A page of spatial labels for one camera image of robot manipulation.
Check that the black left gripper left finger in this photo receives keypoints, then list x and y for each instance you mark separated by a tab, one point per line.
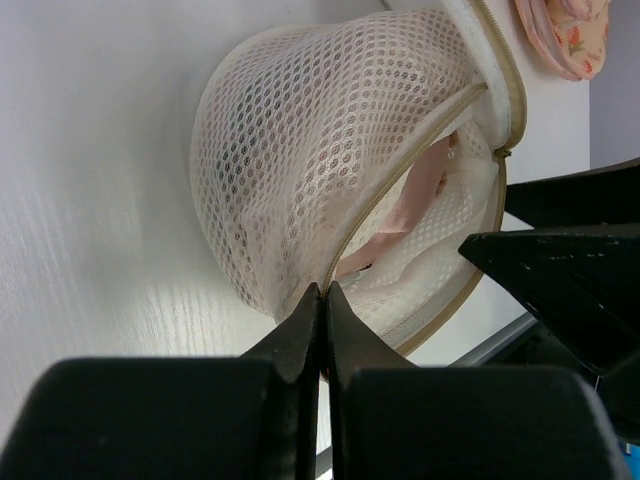
248	417

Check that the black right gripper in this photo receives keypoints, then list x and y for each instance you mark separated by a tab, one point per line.
582	283

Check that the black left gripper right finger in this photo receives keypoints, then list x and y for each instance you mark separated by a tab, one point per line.
391	419

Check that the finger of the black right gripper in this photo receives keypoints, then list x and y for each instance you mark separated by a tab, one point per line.
607	195

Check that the pink satin bra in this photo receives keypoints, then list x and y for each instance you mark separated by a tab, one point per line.
425	181

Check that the round beige mesh laundry bag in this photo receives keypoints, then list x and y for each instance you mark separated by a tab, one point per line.
302	142

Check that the orange floral bag lower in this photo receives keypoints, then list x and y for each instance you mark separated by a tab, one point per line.
540	32

